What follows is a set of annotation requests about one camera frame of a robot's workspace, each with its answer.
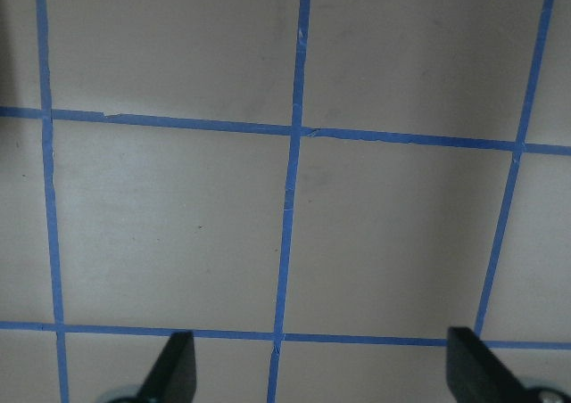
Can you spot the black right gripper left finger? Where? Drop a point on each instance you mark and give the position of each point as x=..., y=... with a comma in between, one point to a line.
x=173, y=377

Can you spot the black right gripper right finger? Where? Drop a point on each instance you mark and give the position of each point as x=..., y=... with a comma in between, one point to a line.
x=474, y=374

